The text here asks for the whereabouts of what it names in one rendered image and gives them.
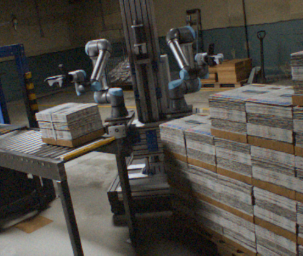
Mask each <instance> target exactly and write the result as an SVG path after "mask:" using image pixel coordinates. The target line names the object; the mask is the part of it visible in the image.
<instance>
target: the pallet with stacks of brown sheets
mask: <svg viewBox="0 0 303 256"><path fill-rule="evenodd" d="M251 72H252V59H233V60H223V62H221V64H217V65H216V66H214V67H209V78H208V79H202V80H201V79H200V81H201V89H225V90H229V89H237V88H240V87H243V83H246V82H248V80H249V77H250V75H251ZM208 84H214V87H204V86H205V85H208ZM222 84H235V87H230V88H222ZM202 85H203V87H204V88H203V87H202Z"/></svg>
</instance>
